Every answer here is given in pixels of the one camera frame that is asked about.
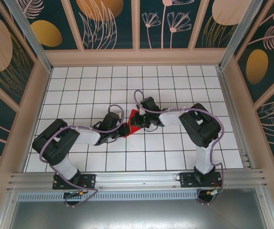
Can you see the aluminium side rail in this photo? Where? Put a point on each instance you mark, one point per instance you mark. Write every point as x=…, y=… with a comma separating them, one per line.
x=232, y=114

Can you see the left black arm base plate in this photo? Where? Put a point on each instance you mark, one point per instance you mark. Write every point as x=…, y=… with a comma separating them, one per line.
x=89, y=181

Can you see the grey metal sheet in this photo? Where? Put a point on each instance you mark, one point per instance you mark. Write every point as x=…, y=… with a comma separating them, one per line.
x=137, y=214

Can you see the aluminium frame post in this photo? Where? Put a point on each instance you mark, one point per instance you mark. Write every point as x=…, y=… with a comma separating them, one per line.
x=242, y=31
x=29, y=35

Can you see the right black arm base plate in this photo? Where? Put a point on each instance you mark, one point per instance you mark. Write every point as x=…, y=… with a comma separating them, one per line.
x=187, y=181

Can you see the small green circuit board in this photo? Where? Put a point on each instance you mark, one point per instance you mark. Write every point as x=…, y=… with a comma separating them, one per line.
x=75, y=193
x=214, y=192

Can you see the long aluminium mounting rail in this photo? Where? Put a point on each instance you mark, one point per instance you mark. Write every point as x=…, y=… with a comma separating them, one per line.
x=137, y=181

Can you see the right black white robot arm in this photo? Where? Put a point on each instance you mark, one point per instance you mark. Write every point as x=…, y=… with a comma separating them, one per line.
x=199, y=128

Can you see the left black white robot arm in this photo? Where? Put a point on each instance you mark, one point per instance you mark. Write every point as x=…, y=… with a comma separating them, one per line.
x=53, y=145

